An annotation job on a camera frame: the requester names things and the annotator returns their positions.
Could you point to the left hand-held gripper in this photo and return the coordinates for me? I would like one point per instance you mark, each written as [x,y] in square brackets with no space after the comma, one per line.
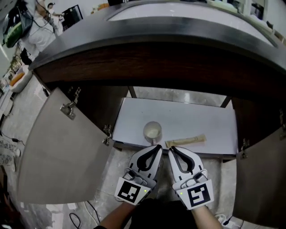
[129,190]

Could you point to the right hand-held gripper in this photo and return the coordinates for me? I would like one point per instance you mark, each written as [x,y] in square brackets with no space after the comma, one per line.
[198,194]

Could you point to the beige tube packet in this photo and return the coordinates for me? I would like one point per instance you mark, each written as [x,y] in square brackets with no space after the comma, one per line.
[185,141]

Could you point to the cream mug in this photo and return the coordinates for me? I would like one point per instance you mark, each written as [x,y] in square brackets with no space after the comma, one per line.
[152,132]

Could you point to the black sink vanity cabinet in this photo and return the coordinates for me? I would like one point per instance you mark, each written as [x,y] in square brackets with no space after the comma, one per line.
[178,116]

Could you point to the person's left forearm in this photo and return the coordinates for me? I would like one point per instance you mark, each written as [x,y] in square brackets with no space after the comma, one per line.
[116,218]

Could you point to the person's black trousers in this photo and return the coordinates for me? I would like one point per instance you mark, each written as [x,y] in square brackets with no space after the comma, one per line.
[161,214]

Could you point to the grey-brown cabinet door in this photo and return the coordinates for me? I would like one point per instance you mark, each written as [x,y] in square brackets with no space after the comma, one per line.
[261,183]
[62,161]

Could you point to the cream pouf seat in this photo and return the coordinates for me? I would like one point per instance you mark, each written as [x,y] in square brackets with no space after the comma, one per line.
[22,86]

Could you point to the orange cushion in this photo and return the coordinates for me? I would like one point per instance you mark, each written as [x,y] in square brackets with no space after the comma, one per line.
[17,78]

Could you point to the black framed display cabinet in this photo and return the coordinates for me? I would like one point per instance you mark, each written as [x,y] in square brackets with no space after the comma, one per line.
[71,15]

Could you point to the black green backpack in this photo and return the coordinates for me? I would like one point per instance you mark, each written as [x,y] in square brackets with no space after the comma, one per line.
[13,31]

